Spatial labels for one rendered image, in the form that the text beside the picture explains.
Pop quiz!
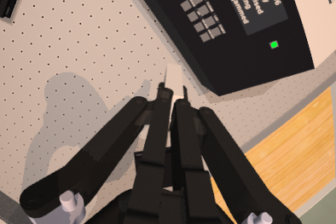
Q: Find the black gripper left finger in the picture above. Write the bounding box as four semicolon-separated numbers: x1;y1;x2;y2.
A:
19;63;174;224

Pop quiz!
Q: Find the beige lab instrument with lid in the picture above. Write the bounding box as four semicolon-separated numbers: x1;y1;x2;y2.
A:
144;0;336;96

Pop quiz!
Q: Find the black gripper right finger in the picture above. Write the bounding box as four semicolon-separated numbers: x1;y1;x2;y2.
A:
169;64;302;224

